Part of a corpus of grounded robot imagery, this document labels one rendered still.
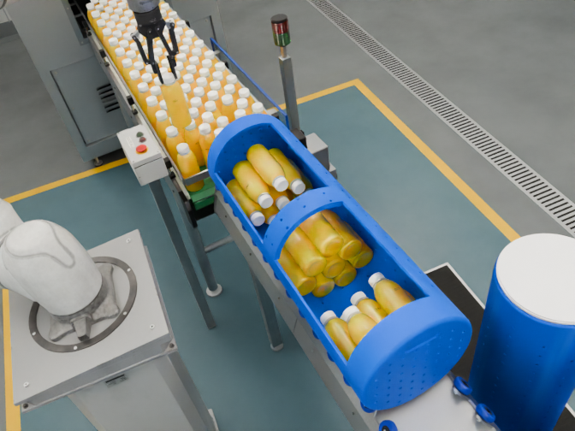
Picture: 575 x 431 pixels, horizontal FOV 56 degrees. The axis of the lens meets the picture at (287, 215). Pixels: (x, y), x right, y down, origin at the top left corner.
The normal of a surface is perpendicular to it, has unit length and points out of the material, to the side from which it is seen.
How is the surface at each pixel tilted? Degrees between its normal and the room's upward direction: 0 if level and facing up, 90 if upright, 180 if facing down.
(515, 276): 0
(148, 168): 90
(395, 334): 20
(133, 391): 90
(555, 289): 0
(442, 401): 0
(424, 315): 9
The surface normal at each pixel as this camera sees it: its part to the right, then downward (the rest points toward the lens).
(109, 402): 0.38, 0.62
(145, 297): -0.19, -0.66
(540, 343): -0.41, 0.68
